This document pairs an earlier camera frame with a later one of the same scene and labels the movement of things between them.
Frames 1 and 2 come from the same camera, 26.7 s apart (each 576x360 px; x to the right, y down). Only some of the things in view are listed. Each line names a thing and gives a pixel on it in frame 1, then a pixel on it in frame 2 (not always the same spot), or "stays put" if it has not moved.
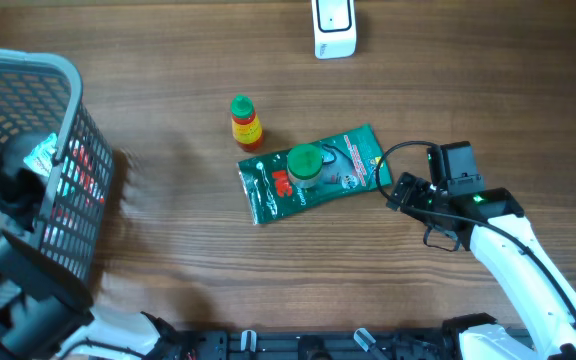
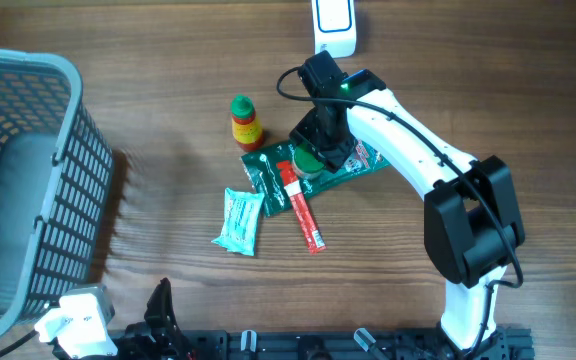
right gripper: [418, 187] -> [331, 157]
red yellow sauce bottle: [247, 130] stays put
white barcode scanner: [334, 25] stays put
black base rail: [326, 344] stays put
